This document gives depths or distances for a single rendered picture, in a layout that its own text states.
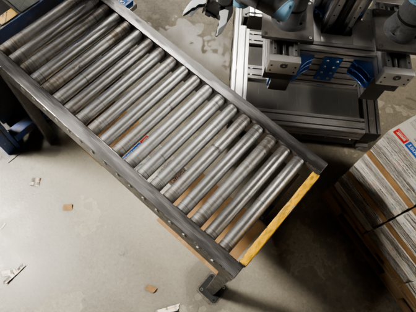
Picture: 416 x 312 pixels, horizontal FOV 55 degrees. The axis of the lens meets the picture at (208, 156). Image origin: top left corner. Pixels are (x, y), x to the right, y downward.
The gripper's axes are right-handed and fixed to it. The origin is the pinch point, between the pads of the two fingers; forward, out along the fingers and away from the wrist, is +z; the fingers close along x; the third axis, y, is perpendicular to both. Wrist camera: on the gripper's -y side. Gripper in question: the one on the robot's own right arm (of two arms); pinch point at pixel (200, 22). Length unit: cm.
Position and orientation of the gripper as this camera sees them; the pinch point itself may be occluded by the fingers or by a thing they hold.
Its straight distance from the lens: 122.8
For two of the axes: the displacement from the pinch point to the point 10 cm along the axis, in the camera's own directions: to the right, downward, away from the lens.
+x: -8.4, -5.4, 0.2
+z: -5.0, 7.8, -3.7
